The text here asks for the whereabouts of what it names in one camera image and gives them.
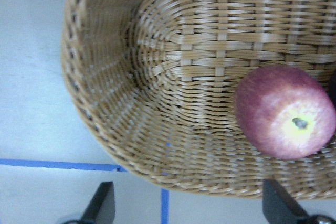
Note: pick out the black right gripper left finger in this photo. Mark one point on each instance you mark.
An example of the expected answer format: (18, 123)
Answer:
(101, 208)

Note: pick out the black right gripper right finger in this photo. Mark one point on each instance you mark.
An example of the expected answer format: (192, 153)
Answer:
(279, 207)

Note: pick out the red apple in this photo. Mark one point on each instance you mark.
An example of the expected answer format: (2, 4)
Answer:
(284, 112)

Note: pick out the dark purple apple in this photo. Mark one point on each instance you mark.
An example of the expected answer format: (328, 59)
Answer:
(332, 88)

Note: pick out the woven wicker basket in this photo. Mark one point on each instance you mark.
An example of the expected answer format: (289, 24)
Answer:
(154, 82)

